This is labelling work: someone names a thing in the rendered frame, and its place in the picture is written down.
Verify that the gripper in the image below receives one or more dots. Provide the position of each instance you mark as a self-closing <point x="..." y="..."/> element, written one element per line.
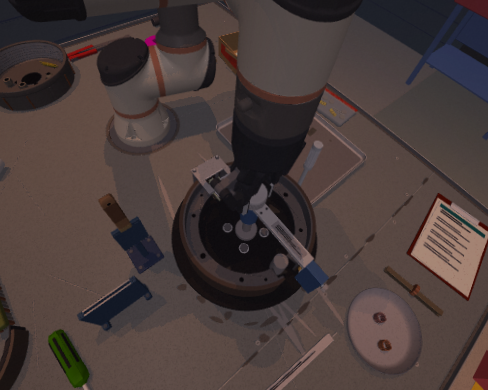
<point x="267" y="133"/>

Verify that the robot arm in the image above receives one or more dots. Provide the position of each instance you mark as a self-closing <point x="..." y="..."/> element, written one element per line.
<point x="289" y="45"/>

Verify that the grey wheel stud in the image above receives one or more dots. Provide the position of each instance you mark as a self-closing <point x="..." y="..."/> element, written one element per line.
<point x="227" y="228"/>
<point x="244" y="248"/>
<point x="264" y="232"/>

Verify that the grey hub pilot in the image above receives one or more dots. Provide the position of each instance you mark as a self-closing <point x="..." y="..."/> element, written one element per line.
<point x="246" y="230"/>

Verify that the white gauge with blue ends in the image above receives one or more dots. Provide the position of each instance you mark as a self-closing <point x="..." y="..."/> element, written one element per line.
<point x="289" y="240"/>

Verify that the dark drum brake assembly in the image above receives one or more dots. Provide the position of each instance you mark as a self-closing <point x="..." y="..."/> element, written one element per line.
<point x="213" y="274"/>

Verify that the blue holster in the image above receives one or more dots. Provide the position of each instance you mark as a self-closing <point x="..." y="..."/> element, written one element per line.
<point x="139" y="244"/>

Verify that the loose dark brake drum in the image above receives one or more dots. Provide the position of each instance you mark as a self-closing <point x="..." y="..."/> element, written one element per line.
<point x="34" y="80"/>

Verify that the dark brake shoe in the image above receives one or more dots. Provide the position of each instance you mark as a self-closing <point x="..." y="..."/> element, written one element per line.
<point x="15" y="358"/>

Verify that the grey flat tray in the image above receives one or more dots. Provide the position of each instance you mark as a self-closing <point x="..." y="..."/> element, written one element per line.
<point x="335" y="160"/>

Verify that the grey card with red edge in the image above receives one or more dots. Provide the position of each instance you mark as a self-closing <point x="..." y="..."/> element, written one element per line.
<point x="337" y="108"/>

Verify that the blue rack with white strip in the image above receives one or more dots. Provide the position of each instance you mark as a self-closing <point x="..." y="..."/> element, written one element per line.
<point x="114" y="301"/>

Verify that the magenta round piece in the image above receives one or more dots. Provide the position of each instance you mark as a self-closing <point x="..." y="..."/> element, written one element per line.
<point x="150" y="40"/>

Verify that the copper nut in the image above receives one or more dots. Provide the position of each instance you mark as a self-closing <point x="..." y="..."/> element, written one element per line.
<point x="384" y="345"/>
<point x="379" y="317"/>

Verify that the olive bar with copper nut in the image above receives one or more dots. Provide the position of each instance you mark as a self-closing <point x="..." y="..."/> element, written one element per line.
<point x="413" y="289"/>

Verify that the grey oval dish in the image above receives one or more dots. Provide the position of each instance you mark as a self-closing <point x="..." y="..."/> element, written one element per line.
<point x="385" y="331"/>

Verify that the red clipboard with paper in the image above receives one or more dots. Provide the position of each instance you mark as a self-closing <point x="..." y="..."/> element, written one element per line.
<point x="450" y="244"/>

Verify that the blue stool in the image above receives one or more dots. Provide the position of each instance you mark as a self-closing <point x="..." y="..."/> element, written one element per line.
<point x="453" y="49"/>

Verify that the green object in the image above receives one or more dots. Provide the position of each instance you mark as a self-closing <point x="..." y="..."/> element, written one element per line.
<point x="2" y="316"/>

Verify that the white lever bracket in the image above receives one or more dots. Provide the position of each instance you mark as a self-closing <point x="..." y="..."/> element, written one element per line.
<point x="208" y="167"/>

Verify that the grey round post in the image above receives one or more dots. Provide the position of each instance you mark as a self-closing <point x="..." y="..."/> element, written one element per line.
<point x="280" y="262"/>

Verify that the brown round base plate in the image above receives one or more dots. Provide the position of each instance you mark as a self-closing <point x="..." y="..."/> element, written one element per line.
<point x="171" y="131"/>

